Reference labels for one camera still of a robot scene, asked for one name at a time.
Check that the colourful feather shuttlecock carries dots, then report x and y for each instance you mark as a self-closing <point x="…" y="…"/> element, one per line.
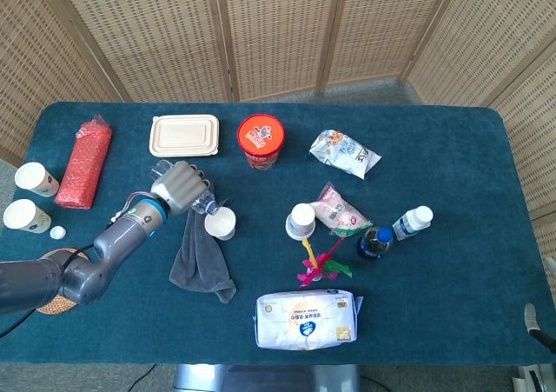
<point x="319" y="265"/>

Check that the paper cup dark print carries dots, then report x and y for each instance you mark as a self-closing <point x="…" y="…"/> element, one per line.
<point x="19" y="214"/>

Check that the white milk drink bottle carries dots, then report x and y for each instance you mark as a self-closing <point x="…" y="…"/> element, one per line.
<point x="412" y="222"/>

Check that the stack of paper cups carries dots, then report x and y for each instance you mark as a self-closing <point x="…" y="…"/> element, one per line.
<point x="300" y="220"/>

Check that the white bottle cap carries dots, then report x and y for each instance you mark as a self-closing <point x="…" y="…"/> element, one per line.
<point x="57" y="233"/>

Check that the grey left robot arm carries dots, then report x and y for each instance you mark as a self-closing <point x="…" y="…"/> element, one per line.
<point x="121" y="231"/>

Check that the woven rattan folding screen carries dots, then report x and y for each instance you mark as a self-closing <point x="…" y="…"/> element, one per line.
<point x="278" y="27"/>

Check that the Pepsi cola bottle blue cap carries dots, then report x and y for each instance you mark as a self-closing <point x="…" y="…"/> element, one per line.
<point x="375" y="244"/>

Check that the red bubble wrap package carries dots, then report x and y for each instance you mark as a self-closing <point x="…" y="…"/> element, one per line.
<point x="84" y="166"/>

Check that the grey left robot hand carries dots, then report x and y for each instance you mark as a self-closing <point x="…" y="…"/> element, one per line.
<point x="178" y="188"/>

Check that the teal tablecloth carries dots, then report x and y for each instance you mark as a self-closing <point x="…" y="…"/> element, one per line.
<point x="434" y="287"/>

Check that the paper cup blue flower print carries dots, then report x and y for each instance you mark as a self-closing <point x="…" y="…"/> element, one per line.
<point x="219" y="223"/>

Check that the grey microfibre towel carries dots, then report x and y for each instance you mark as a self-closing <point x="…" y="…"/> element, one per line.
<point x="200" y="261"/>

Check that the round woven coaster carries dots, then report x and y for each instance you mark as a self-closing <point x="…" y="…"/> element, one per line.
<point x="52" y="307"/>

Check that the red instant noodle tub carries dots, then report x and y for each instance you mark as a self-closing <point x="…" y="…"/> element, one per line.
<point x="260" y="135"/>

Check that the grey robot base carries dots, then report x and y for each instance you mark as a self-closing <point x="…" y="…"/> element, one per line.
<point x="260" y="379"/>

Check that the beige lidded lunch box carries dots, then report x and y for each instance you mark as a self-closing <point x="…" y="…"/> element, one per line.
<point x="184" y="135"/>

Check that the white blue snack bag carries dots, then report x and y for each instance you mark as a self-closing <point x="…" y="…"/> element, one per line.
<point x="343" y="150"/>

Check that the paper cup red print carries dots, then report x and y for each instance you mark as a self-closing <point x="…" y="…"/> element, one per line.
<point x="30" y="177"/>

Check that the pink snack packet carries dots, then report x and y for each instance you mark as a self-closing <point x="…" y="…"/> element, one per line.
<point x="339" y="211"/>

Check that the white Vinda tissue pack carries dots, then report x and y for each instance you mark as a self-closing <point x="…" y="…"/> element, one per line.
<point x="304" y="322"/>

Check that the clear plastic bottle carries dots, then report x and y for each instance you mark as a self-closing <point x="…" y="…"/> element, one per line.
<point x="202" y="203"/>

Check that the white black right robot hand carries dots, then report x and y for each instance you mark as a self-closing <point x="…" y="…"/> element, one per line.
<point x="531" y="318"/>

